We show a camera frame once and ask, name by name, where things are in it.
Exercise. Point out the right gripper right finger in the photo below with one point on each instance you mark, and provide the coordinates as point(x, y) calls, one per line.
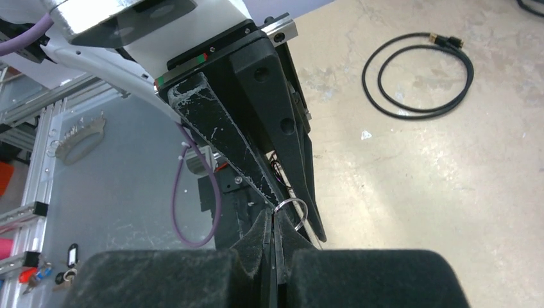
point(365, 278)

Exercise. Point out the spare keys with tags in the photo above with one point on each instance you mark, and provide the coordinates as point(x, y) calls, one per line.
point(33, 277)

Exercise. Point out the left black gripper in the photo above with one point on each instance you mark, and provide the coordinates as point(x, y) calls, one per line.
point(266, 73)

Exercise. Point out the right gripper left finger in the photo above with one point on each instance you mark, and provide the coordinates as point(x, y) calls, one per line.
point(175, 278)

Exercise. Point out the aluminium frame rail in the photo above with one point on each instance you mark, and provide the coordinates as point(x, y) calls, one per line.
point(29, 237)

